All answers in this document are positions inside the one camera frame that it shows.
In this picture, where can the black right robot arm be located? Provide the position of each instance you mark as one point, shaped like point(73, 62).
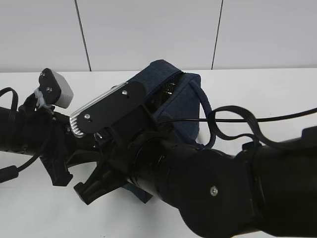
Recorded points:
point(268, 186)

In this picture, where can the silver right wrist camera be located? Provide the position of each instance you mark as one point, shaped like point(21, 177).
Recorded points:
point(107, 108)

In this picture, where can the dark blue fabric bag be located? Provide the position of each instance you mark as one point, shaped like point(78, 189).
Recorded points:
point(174, 94)

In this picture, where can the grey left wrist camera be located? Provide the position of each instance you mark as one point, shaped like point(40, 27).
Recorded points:
point(55, 89)

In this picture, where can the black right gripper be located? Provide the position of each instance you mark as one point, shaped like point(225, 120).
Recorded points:
point(131, 148)

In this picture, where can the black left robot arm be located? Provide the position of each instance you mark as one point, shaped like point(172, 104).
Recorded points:
point(44, 135)

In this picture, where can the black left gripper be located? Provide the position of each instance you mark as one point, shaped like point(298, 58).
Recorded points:
point(64, 150)

